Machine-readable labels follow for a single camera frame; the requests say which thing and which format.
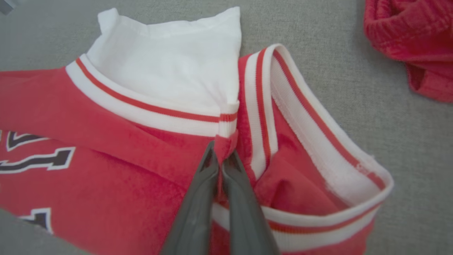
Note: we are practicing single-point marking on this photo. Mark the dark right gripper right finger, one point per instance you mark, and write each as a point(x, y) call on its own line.
point(247, 223)

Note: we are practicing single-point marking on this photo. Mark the red white-trimmed basketball jersey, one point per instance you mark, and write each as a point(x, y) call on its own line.
point(124, 184)

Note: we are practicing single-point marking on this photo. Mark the red Bulls 23 shorts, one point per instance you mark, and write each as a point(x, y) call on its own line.
point(417, 42)

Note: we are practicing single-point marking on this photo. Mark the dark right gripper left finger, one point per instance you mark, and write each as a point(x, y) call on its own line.
point(194, 219)

